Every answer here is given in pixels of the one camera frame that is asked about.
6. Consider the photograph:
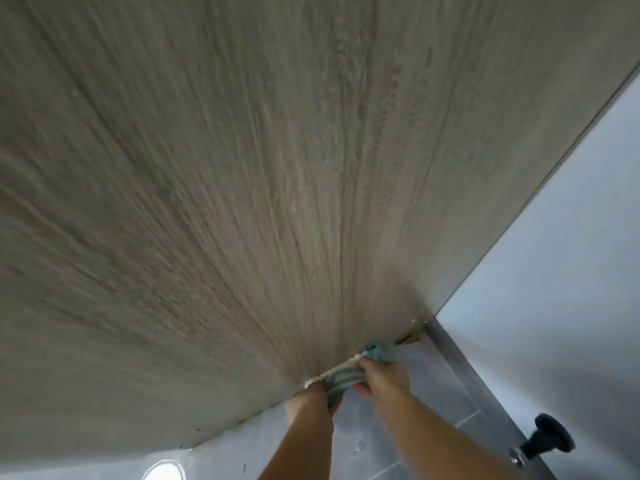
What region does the person's right hand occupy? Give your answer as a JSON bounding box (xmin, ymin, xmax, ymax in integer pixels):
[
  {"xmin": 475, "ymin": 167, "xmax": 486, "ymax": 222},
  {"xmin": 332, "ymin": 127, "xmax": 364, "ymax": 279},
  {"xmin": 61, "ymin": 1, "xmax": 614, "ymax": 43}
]
[{"xmin": 352, "ymin": 357, "xmax": 413, "ymax": 411}]

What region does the person's left hand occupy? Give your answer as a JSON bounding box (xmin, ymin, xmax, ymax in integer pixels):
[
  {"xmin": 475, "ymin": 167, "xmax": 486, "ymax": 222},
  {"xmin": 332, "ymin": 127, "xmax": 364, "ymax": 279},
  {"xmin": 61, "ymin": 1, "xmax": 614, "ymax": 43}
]
[{"xmin": 285, "ymin": 382, "xmax": 346, "ymax": 426}]

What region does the beige cloth with teal edge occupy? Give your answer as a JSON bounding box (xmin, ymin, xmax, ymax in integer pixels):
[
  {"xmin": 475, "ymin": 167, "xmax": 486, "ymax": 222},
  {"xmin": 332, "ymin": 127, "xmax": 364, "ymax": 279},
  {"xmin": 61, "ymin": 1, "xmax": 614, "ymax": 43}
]
[{"xmin": 305, "ymin": 344, "xmax": 389, "ymax": 409}]

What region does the person's left forearm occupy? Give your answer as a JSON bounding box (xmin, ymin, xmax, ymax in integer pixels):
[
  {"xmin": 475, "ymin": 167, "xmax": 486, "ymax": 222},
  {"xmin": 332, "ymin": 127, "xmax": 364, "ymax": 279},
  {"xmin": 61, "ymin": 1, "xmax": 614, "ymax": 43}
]
[{"xmin": 257, "ymin": 419, "xmax": 335, "ymax": 480}]

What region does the person's right forearm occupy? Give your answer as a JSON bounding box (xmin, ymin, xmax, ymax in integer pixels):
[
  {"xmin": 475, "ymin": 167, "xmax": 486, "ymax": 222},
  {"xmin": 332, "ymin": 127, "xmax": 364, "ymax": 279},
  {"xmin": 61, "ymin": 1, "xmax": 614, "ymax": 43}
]
[{"xmin": 379, "ymin": 392, "xmax": 512, "ymax": 480}]

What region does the black door stopper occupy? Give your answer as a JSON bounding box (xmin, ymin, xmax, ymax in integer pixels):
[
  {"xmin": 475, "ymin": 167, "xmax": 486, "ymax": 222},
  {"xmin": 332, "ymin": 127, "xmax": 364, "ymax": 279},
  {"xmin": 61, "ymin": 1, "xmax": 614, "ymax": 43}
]
[{"xmin": 509, "ymin": 413, "xmax": 577, "ymax": 469}]

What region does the grey wall skirting board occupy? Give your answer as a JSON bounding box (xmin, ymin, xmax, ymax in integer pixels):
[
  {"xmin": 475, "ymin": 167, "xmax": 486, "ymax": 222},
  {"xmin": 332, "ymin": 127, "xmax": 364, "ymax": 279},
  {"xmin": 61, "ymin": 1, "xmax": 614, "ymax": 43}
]
[{"xmin": 423, "ymin": 317, "xmax": 557, "ymax": 480}]

